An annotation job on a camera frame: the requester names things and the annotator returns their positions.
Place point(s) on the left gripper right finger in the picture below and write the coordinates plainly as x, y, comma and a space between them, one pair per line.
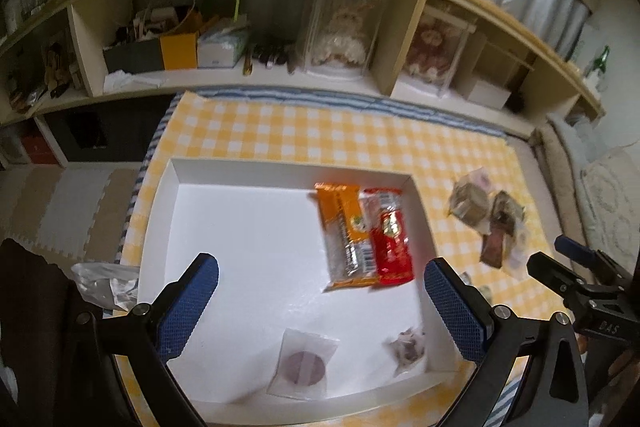
552, 390

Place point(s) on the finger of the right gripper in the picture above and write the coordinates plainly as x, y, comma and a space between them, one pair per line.
601, 265

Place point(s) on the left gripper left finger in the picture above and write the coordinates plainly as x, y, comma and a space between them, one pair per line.
149, 336

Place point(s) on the brown cracker pack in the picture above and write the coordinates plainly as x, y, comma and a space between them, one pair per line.
471, 205
506, 213

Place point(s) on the dark purple cookie packet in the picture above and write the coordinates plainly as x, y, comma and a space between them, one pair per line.
302, 369

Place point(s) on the orange snack bar package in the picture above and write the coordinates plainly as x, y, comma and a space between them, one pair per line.
349, 251

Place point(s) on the red snack bar package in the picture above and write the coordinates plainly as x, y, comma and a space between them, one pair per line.
388, 235

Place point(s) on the clear yellow donut packet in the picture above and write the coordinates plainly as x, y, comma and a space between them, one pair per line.
516, 252

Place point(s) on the dark brown pastry packet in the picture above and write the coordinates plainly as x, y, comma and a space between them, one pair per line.
495, 247

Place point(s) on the pink donut clear packet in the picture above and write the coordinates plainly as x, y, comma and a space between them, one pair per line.
480, 177

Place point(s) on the person right hand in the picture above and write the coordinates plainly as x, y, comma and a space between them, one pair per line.
605, 358

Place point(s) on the crumpled plastic bag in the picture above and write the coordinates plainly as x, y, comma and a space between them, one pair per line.
110, 287

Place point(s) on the white embroidered pillow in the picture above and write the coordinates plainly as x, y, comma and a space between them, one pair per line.
611, 185

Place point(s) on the light blue quilt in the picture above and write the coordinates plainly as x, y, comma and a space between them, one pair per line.
581, 142

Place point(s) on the yellow checkered cloth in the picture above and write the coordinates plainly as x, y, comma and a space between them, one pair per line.
275, 344

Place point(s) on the foam floor mat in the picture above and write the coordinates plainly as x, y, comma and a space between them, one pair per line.
68, 215

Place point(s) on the beige folded blanket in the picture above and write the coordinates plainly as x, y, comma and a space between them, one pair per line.
555, 168

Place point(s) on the white cardboard tray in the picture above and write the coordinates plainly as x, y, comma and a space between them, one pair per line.
261, 221

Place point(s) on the green glass bottle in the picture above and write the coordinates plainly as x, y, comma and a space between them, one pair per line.
597, 68

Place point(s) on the white storage box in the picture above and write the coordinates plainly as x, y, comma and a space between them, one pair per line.
482, 92

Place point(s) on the red doll in case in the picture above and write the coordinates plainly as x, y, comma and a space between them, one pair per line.
437, 45

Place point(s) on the orange cardboard box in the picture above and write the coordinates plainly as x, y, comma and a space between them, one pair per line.
178, 45

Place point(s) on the tissue box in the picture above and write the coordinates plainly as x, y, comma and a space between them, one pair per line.
222, 46

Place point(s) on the wooden headboard shelf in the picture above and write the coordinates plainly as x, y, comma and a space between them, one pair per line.
501, 50

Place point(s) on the cream doll in case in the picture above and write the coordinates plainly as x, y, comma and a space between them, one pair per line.
337, 37

